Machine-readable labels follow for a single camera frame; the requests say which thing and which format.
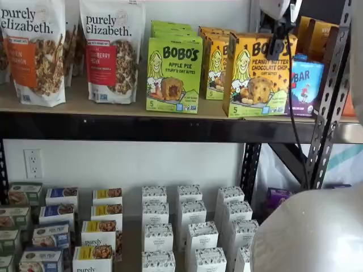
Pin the green label oatmeal box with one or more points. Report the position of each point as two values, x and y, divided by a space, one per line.
14 219
25 194
10 242
7 263

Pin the tan wooden shelf board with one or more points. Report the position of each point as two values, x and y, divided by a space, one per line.
85 109
131 224

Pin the brown gold snack box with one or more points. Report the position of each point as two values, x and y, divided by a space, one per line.
323 39
302 28

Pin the white wall power outlet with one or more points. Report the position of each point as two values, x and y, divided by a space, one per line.
32 163

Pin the purple snack box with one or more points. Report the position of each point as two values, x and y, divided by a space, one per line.
279 198

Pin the blue purple Zbar box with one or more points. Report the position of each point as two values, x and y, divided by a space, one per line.
307 82

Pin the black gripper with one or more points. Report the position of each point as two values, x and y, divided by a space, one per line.
280 28

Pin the white granola bag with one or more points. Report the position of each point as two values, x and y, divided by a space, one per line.
72 51

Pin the blue label oatmeal box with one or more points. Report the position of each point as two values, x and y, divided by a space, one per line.
41 260
56 215
51 238
61 197

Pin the red label granola bag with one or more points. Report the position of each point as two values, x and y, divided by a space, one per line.
110 56

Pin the orange Bobo's oat bites box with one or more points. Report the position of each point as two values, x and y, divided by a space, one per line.
211 29
255 85
214 71

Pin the orange label granola bag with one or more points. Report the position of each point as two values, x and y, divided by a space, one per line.
31 56

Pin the white floral pastry box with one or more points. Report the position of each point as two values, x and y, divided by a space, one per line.
231 194
156 214
158 238
193 212
211 260
238 211
202 235
158 262
244 259
244 232
154 194
190 193

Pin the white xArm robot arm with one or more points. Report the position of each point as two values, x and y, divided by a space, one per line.
306 232

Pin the small orange package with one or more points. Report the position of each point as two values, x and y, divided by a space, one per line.
348 106

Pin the green Bobo's apple pie box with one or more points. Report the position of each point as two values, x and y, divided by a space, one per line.
170 25
174 76
175 33

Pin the yellow label granola box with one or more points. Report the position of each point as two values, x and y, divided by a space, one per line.
106 214
93 259
107 197
99 233

